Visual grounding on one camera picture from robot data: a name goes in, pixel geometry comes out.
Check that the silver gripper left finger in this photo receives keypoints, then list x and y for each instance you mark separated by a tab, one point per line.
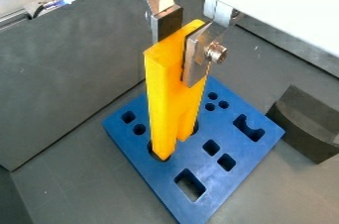
166	18

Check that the blue shape-sorting block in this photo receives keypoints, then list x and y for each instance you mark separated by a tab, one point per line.
212	162

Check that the yellow double-square peg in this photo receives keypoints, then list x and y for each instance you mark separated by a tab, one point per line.
174	102

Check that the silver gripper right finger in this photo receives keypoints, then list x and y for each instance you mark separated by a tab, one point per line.
203	49

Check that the black curved holder bracket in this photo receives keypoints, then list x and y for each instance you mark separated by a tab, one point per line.
310	123

